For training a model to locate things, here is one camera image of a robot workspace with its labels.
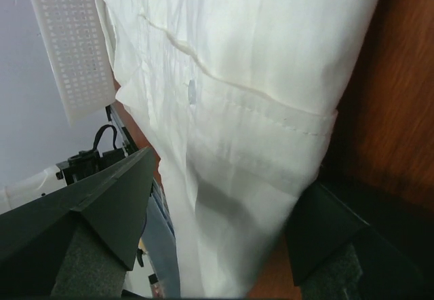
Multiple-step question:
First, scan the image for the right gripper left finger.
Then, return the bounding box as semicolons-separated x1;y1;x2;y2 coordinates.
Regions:
1;149;155;297

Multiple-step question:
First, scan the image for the white long sleeve shirt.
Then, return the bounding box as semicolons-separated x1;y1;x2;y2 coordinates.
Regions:
103;0;378;298

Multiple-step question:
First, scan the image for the white plastic basket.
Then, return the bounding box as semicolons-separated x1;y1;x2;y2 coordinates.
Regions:
31;0;115;124

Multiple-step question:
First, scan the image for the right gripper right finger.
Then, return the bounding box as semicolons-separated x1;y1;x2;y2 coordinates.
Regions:
285;181;433;299

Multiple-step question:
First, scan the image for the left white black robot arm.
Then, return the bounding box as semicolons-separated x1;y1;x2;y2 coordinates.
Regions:
1;124;133;214

